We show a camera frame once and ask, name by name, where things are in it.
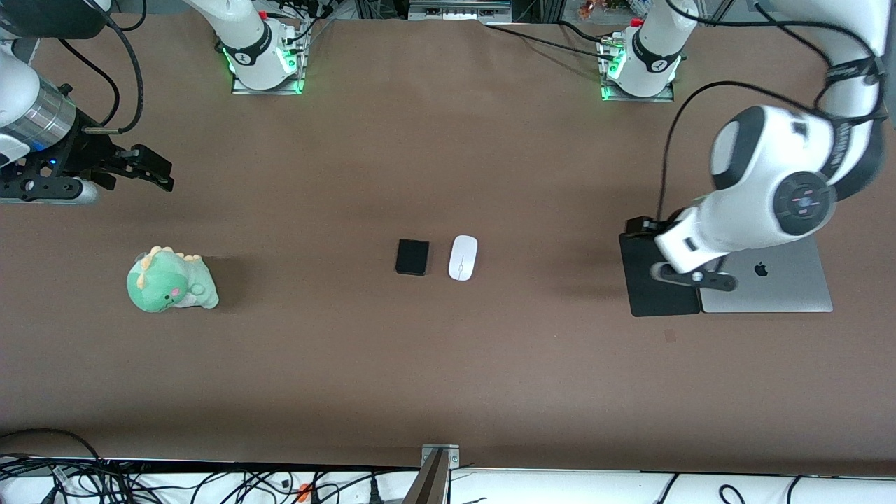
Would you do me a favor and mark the metal table edge bracket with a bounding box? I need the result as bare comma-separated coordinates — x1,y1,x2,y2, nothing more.
420,444,461,504

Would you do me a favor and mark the aluminium frame profile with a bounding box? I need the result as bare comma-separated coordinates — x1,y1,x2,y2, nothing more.
408,0,512,22

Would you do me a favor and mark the green dinosaur plush toy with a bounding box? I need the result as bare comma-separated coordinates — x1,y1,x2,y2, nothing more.
126,246,220,314

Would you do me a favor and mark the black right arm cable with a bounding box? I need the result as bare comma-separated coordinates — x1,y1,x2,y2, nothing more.
84,0,146,135
58,36,121,130

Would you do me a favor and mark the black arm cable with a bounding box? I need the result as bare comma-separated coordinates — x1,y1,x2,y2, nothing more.
58,36,121,130
665,0,886,78
84,0,146,135

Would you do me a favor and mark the black looped floor cable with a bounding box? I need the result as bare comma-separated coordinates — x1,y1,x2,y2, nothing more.
0,428,106,468

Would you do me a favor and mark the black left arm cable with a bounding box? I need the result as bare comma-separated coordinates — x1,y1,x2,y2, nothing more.
665,0,886,78

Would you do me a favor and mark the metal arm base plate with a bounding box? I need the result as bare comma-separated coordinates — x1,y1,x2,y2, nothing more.
231,70,307,95
601,78,676,103

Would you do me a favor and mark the black cable on table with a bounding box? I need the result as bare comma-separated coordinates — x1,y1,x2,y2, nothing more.
556,20,624,44
482,23,617,58

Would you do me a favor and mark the black mouse pad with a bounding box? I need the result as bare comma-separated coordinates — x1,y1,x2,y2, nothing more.
619,231,702,318

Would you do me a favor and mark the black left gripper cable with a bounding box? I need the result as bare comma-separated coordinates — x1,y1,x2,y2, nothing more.
656,80,841,221

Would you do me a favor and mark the white computer mouse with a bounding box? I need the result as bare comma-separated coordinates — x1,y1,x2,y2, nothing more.
448,235,480,282

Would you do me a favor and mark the silver laptop with apple logo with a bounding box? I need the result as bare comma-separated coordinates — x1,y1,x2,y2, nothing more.
699,237,834,314

